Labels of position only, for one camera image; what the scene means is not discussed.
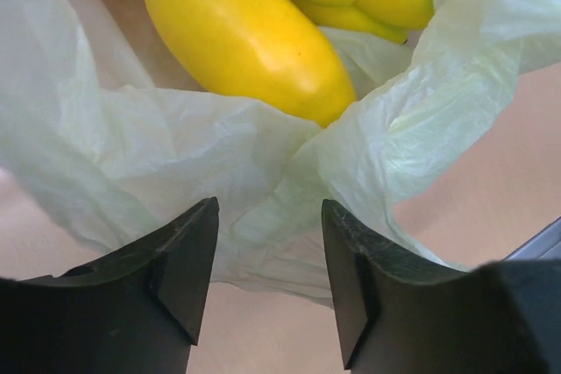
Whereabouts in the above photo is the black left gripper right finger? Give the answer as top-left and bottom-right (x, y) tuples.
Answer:
(322, 200), (560, 373)

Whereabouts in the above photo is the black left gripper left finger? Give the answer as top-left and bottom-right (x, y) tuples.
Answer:
(1, 198), (219, 373)

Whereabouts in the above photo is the aluminium front rail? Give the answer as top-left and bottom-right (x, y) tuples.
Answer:
(505, 217), (561, 260)

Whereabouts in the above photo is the light green plastic bag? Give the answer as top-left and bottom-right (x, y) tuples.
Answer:
(1, 0), (560, 306)

